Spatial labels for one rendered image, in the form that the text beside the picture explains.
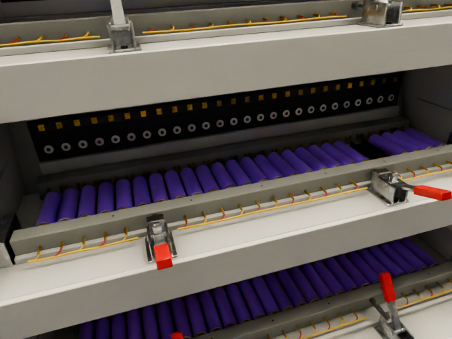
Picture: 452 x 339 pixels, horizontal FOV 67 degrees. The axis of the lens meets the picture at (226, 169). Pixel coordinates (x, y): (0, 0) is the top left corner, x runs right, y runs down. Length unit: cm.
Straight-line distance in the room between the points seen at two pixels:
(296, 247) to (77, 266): 22
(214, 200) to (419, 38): 27
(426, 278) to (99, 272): 45
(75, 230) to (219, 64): 21
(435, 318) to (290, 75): 39
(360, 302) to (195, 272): 27
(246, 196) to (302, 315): 19
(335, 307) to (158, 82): 37
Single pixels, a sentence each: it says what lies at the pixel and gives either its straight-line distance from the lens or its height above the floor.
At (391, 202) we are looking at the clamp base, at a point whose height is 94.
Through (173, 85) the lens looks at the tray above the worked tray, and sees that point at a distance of 32.
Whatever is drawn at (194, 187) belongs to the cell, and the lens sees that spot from 40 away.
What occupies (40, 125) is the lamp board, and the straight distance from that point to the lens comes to 48.
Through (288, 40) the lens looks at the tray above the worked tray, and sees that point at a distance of 34.
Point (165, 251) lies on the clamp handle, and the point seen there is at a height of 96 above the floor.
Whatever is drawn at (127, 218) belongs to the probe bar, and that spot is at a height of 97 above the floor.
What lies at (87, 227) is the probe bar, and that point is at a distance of 37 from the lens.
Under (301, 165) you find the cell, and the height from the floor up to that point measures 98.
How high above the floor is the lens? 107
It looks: 11 degrees down
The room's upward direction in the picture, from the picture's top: 8 degrees counter-clockwise
